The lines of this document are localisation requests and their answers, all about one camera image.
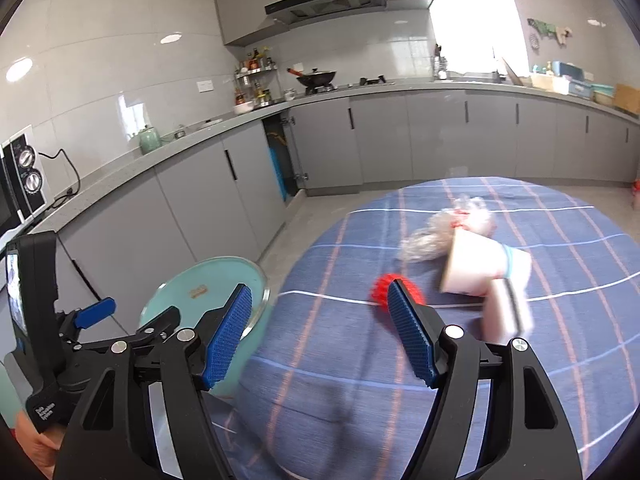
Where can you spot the white sponge block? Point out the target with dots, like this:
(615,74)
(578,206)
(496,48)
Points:
(506,312)

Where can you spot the red foam fruit net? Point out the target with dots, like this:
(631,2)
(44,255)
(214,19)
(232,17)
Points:
(386,287)

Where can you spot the spice rack with bottles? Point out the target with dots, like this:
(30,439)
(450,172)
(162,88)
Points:
(252,81)

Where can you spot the white foam fruit net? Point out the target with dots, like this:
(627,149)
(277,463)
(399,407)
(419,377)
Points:
(434,240)

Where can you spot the blue plaid tablecloth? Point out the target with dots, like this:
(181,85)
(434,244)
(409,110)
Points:
(467,328)

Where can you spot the microwave oven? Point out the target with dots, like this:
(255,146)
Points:
(24,187)

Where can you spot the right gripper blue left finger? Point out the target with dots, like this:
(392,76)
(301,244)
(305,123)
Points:
(221,346)

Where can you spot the white paper cup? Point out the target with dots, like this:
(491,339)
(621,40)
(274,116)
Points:
(474,261)

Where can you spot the green ceramic teapot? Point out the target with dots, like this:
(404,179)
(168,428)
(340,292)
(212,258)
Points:
(149,140)

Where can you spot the teal enamel trash bin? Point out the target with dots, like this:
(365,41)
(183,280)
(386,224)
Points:
(207,286)

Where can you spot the cardboard box on counter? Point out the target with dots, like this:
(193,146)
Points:
(627,98)

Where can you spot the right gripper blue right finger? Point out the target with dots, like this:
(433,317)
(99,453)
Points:
(419,328)

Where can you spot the black wok on stove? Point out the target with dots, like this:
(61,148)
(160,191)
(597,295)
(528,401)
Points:
(314,80)

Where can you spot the person's left hand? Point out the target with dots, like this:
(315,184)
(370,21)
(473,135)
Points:
(42,449)

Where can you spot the grey kitchen cabinets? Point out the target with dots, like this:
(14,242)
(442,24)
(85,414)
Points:
(215,192)

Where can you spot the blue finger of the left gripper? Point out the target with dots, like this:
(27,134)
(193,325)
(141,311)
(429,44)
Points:
(92,315)

